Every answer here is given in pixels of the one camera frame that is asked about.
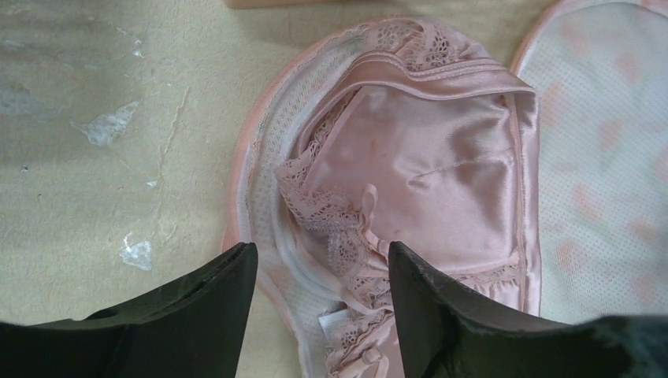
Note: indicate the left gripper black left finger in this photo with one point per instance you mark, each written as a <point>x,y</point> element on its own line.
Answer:
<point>192,326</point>

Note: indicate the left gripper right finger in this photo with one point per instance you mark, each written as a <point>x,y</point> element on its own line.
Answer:
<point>446,329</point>

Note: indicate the floral mesh laundry bag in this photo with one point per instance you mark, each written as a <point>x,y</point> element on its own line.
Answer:
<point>599,69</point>

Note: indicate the satin pink lace bra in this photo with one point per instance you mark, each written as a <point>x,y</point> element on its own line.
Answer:
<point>424,140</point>

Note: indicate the orange file organizer rack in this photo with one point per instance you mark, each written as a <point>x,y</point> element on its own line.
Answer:
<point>257,4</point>

